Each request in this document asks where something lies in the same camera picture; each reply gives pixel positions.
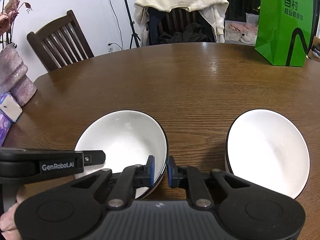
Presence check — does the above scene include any white bowl black rim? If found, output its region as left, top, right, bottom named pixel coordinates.
left=225, top=109, right=310, bottom=199
left=74, top=110, right=169, bottom=199

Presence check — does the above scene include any person's left hand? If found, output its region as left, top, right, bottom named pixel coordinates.
left=1, top=203, right=21, bottom=240

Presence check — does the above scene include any purple tissue pack front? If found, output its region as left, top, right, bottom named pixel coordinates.
left=0, top=114, right=11, bottom=146

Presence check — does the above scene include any purple tissue pack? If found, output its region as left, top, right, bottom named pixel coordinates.
left=0, top=92, right=22, bottom=123
left=0, top=114, right=11, bottom=146

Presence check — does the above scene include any purple tissue pack rear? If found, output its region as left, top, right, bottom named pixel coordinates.
left=0, top=92, right=22, bottom=123

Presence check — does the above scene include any purple textured vase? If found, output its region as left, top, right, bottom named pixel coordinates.
left=0, top=43, right=37, bottom=107

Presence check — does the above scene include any dark wooden chair left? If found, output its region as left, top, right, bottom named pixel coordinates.
left=27, top=10, right=94, bottom=72

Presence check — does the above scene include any studio light on tripod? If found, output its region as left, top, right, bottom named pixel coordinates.
left=124, top=0, right=140, bottom=49

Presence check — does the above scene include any white plush toy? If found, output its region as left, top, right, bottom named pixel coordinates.
left=239, top=31, right=257, bottom=45

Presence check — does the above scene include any dried pink roses bouquet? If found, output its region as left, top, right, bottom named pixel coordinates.
left=1, top=0, right=33, bottom=49

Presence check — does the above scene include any chair with cream blanket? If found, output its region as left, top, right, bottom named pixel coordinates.
left=134, top=0, right=229, bottom=47

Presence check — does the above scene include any green paper shopping bag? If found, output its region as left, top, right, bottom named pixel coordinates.
left=255, top=0, right=313, bottom=67

